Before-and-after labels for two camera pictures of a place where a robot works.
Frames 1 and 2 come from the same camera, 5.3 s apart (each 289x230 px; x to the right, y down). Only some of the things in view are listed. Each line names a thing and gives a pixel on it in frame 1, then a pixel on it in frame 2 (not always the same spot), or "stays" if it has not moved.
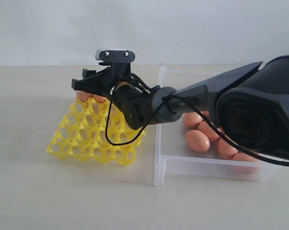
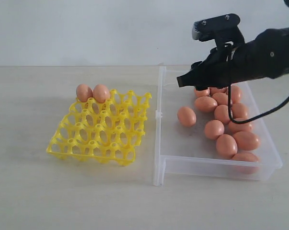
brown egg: [245, 164] stays
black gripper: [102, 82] → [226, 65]
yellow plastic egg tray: [82, 135] stays
